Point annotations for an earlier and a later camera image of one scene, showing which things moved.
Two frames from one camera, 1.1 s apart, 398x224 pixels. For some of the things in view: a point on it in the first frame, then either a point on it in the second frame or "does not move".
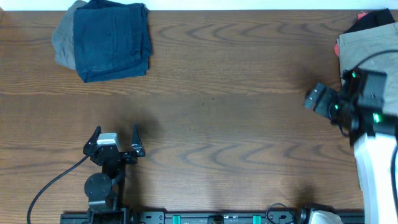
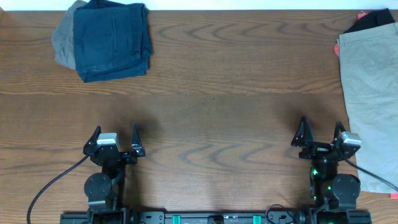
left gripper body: x=126 y=154 does not move
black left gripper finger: x=93 y=139 does not move
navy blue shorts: x=112 y=40 does not move
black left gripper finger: x=136 y=142 does not move
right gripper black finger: x=313 y=96 to x=304 y=135
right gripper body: x=319 y=98 to x=319 y=150
